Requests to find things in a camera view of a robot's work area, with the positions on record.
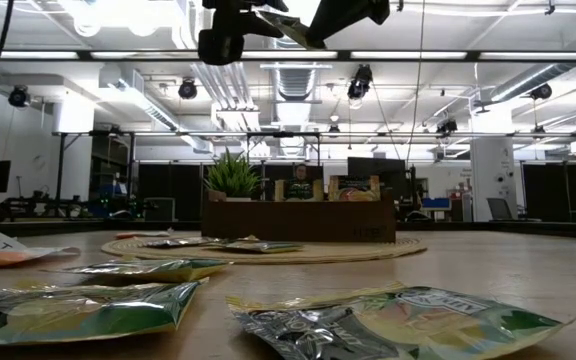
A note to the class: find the person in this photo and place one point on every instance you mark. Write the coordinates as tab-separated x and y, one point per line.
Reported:
300	171

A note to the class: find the small green potted plant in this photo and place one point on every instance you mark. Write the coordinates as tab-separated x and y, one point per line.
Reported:
233	175

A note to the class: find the grey storage box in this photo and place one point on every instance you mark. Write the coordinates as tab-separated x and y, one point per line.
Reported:
159	209

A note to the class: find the black metal rig frame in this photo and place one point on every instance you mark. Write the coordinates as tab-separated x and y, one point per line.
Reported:
193	134

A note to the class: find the black computer monitor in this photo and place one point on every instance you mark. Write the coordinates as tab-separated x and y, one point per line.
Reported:
388	167

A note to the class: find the grey office chair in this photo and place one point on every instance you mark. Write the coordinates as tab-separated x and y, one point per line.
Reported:
499	209

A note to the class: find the black LED light bar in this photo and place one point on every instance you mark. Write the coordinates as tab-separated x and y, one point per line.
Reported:
343	55

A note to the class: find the white square pillar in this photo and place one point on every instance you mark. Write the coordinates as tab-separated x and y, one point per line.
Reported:
493	175

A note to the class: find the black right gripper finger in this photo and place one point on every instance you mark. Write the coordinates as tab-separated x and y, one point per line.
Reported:
340	20

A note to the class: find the blue storage bin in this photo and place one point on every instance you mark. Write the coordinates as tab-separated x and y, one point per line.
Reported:
435	203

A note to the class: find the black background robot arms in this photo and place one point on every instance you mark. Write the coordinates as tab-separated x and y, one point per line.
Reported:
38	205

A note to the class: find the white orange tea bag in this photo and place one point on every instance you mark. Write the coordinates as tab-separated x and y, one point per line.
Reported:
3	255
143	233

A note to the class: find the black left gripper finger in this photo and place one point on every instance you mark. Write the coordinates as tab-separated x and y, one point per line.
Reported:
263	25

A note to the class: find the black metal table frame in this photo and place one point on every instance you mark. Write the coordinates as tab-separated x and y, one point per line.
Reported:
68	228

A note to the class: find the red peach tea bag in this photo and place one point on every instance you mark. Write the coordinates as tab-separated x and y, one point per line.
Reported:
354	190

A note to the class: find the brown wooden tea box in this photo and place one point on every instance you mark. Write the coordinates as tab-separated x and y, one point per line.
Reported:
298	222

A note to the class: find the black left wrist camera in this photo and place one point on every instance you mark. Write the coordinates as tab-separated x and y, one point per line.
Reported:
220	46

